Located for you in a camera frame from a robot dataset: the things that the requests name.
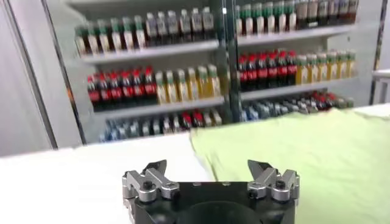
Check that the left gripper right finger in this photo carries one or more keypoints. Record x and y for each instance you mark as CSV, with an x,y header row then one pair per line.
x,y
274,184

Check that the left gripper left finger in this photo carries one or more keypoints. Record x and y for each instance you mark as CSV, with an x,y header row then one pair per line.
x,y
152,182

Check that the light green t-shirt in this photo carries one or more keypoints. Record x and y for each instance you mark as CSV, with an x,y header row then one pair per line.
x,y
304,167

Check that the small dark white cap bottle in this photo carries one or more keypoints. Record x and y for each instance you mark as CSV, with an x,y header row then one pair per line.
x,y
283,108
292,106
145,127
156,126

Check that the clear greenish water bottle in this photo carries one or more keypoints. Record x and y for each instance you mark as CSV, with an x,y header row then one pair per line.
x,y
125,129
135,128
264,110
273,109

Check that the small dark patterned label bottle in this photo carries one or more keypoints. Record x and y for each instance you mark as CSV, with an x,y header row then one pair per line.
x,y
302,106
311,105
176,123
166,125

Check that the blue water bottle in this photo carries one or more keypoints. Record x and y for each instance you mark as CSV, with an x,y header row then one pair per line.
x,y
254,111
115,130
105,131
245,113

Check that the small red cap cola bottle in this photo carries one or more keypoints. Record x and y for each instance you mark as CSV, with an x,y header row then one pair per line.
x,y
197,119
186,121
319,102
329,100

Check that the white cooler shelf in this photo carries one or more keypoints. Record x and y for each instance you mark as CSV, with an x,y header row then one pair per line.
x,y
295,35
158,108
152,51
289,89

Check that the yellow juice bottle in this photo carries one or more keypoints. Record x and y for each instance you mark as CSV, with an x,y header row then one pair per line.
x,y
351,67
203,86
182,89
214,84
192,87
312,71
342,67
301,73
332,69
171,90
322,70
161,91

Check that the green cap tea bottle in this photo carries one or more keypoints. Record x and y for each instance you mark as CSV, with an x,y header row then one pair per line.
x,y
258,23
139,36
116,39
269,22
104,41
239,25
279,21
247,24
93,42
80,44
290,20
128,38

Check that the white side table right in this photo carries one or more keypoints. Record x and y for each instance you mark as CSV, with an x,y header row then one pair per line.
x,y
382,74

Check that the glass door beverage cooler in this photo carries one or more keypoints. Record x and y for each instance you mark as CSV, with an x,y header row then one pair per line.
x,y
364,39
65,45

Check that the open glass cooler door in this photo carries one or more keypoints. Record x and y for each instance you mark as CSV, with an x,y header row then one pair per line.
x,y
377,51
30,73

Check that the dark bottle beige label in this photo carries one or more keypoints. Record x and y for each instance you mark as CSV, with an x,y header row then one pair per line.
x,y
312,12
301,12

